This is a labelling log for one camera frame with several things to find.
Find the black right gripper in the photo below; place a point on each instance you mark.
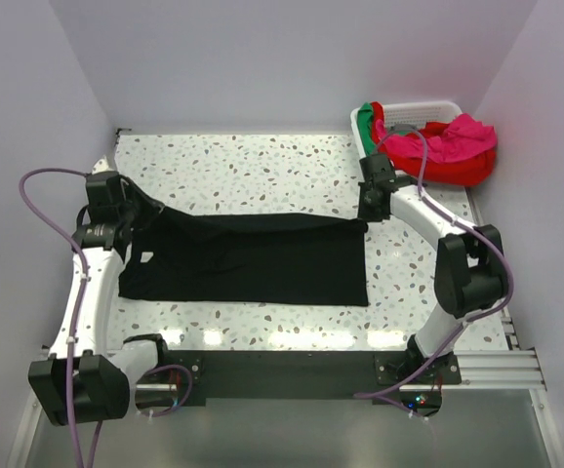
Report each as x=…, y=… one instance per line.
x=363, y=214

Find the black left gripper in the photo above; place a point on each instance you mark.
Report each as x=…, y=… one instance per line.
x=124, y=186

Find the black t shirt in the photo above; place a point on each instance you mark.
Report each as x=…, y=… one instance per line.
x=302, y=259

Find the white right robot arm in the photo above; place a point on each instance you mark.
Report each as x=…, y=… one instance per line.
x=469, y=275

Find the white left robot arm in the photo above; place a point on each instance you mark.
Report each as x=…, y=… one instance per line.
x=80, y=381

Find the green t shirt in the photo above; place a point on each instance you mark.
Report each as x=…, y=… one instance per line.
x=365, y=125

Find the white plastic laundry basket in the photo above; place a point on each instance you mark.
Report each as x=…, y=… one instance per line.
x=416, y=114

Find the pink t shirt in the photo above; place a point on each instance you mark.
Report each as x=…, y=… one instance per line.
x=457, y=142

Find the red t shirt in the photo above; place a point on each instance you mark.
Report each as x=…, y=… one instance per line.
x=465, y=174

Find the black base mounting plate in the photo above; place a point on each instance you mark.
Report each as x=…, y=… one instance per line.
x=279, y=375

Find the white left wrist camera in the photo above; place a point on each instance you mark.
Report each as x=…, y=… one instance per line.
x=104, y=164

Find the aluminium frame rail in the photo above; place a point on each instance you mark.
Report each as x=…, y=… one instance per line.
x=480, y=369

